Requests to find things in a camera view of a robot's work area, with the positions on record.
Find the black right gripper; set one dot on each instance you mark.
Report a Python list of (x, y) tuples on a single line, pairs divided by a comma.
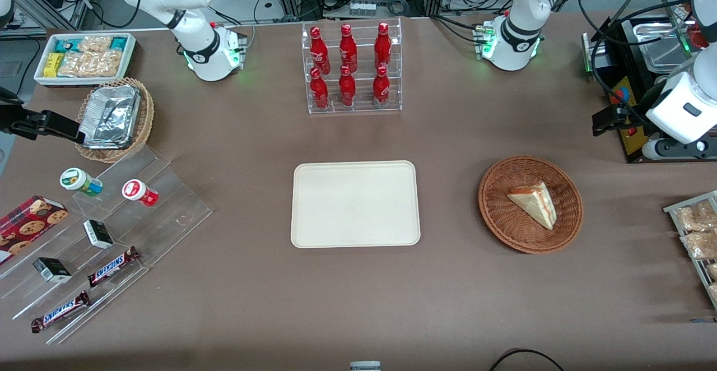
[(15, 121)]

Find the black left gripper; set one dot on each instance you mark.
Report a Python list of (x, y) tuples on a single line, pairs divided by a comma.
[(638, 109)]

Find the triangular sandwich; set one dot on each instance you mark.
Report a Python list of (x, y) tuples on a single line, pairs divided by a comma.
[(535, 203)]

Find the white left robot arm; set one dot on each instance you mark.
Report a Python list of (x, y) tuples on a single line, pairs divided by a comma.
[(521, 23)]

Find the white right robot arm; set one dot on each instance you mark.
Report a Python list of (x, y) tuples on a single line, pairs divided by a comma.
[(196, 51)]

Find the tan wicker basket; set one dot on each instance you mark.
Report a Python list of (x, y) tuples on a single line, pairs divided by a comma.
[(147, 119)]

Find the tray of packaged snacks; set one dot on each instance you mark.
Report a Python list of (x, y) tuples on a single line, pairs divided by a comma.
[(669, 209)]

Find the round brown wicker basket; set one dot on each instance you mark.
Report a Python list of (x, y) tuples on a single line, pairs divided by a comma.
[(504, 214)]

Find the beige rectangular tray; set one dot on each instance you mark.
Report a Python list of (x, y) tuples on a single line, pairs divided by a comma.
[(355, 204)]

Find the black food warmer appliance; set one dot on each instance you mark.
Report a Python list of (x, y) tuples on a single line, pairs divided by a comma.
[(630, 135)]

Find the white plastic snack bin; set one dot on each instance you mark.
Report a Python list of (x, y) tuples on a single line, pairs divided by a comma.
[(40, 79)]

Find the stacked foil containers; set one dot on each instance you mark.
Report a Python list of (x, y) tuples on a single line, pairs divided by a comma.
[(111, 116)]

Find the green lid snack cup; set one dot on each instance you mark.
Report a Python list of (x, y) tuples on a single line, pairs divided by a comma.
[(75, 179)]

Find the yellow snack packet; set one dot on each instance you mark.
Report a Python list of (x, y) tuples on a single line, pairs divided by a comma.
[(53, 64)]

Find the clear bag of crackers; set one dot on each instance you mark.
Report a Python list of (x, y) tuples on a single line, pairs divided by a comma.
[(95, 43), (89, 64)]

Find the teal snack packet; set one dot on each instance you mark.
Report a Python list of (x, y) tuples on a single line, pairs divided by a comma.
[(118, 43), (65, 45)]

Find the steel warmer pan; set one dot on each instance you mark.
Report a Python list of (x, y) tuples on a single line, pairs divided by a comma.
[(661, 49)]

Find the red lid snack cup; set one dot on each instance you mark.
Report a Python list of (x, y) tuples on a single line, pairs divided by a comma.
[(135, 190)]

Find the red cookie box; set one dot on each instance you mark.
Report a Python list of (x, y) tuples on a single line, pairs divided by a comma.
[(28, 225)]

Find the small black carton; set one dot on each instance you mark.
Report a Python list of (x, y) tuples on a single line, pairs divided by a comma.
[(98, 233), (51, 270)]

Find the red sausage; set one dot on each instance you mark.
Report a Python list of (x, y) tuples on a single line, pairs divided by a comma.
[(698, 37)]

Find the clear bag of nuts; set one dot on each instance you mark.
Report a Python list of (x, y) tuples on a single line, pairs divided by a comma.
[(694, 217), (700, 245)]

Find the clear acrylic stepped display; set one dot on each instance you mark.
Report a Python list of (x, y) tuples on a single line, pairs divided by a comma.
[(168, 203)]

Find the snickers chocolate bar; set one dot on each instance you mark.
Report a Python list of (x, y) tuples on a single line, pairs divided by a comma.
[(112, 267), (60, 312)]

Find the red cola bottle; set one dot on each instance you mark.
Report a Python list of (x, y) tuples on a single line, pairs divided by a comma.
[(319, 92), (347, 89), (381, 88), (348, 50), (382, 49), (319, 51)]

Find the clear acrylic bottle rack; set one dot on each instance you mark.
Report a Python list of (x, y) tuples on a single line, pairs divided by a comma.
[(364, 35)]

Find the white power strip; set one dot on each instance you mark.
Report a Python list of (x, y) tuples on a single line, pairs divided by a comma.
[(362, 8)]

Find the small grey device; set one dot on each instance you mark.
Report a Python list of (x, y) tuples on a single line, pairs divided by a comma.
[(365, 366)]

